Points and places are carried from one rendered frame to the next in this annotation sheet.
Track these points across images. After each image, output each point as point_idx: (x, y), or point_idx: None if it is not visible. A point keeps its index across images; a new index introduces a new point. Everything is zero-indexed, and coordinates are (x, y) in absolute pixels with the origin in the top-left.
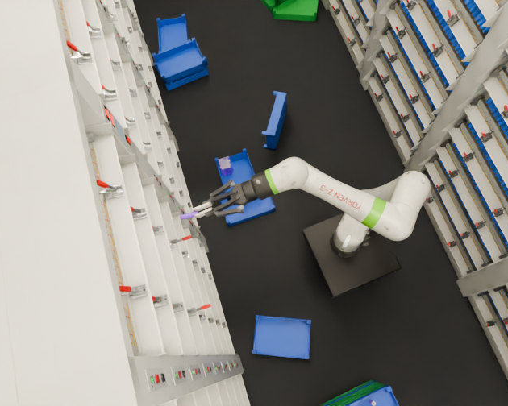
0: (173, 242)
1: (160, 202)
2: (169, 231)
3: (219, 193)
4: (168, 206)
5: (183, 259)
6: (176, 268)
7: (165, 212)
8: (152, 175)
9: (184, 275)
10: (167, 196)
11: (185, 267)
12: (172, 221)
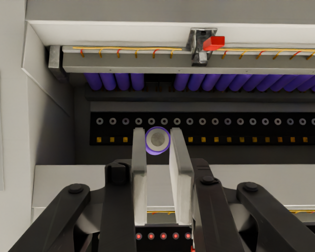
0: (205, 63)
1: (38, 41)
2: (153, 34)
3: (64, 245)
4: (51, 21)
5: (272, 24)
6: (284, 40)
7: (75, 31)
8: None
9: None
10: (25, 65)
11: (299, 25)
12: (114, 24)
